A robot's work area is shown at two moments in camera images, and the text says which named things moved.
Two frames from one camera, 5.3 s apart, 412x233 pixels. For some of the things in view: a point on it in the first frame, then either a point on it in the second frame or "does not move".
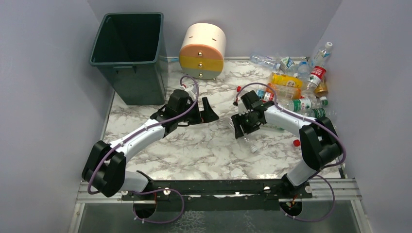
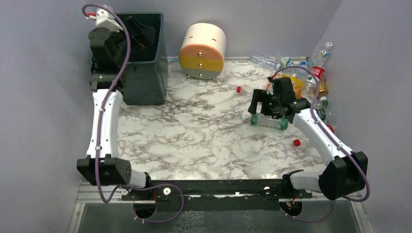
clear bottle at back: (255, 58) does not move
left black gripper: (199, 114) -> (138, 35)
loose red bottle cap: (296, 142) does not move
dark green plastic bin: (130, 50) does not move
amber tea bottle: (321, 89) does not move
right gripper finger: (239, 130) -> (258, 95)
